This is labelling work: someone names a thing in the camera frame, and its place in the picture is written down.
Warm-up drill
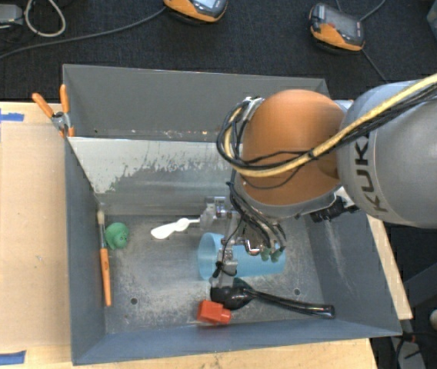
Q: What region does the white plastic spoon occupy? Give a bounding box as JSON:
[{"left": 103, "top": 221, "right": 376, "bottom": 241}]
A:
[{"left": 150, "top": 217, "right": 201, "bottom": 241}]

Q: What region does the pale brown flat board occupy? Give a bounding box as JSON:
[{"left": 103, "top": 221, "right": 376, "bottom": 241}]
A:
[{"left": 0, "top": 122, "right": 74, "bottom": 355}]

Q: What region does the orange-handled brush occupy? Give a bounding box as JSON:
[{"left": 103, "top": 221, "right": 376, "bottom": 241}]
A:
[{"left": 96, "top": 209, "right": 113, "bottom": 308}]

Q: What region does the grey metal bin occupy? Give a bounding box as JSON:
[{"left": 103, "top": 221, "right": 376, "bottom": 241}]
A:
[{"left": 61, "top": 63, "right": 403, "bottom": 367}]

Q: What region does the black plastic ladle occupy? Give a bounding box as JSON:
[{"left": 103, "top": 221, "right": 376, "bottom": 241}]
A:
[{"left": 209, "top": 277, "right": 336, "bottom": 320}]

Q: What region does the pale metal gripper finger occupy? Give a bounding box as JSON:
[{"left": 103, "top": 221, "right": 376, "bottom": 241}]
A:
[
  {"left": 198, "top": 196, "right": 239, "bottom": 228},
  {"left": 208, "top": 238, "right": 239, "bottom": 290}
]

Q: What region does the light blue plastic cup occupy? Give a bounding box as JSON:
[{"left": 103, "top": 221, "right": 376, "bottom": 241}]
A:
[{"left": 196, "top": 231, "right": 287, "bottom": 282}]

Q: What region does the green toy animal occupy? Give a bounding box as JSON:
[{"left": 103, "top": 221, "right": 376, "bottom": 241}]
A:
[{"left": 104, "top": 221, "right": 130, "bottom": 251}]

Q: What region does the black cylinder on white bracket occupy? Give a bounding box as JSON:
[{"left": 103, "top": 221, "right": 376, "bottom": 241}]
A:
[{"left": 309, "top": 195, "right": 359, "bottom": 223}]

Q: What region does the red block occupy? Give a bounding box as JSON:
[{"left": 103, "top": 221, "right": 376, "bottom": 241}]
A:
[{"left": 196, "top": 299, "right": 232, "bottom": 327}]

